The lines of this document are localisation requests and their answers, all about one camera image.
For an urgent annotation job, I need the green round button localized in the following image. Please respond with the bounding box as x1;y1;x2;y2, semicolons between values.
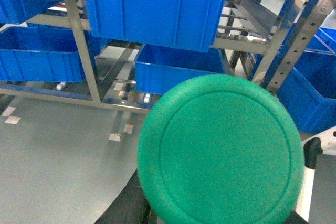
137;74;304;223

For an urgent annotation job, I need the blue bin lower centre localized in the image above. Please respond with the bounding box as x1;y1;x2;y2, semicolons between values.
134;44;226;95

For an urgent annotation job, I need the blue bin upper centre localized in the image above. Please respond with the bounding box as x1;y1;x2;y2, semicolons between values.
86;0;226;52

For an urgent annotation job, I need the blue bin right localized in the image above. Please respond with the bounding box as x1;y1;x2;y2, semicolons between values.
277;27;335;134

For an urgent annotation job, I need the blue bin lower left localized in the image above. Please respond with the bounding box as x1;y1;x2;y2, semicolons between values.
1;26;85;83

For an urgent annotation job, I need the steel shelf frame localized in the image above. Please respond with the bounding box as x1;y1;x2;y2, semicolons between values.
1;0;335;114

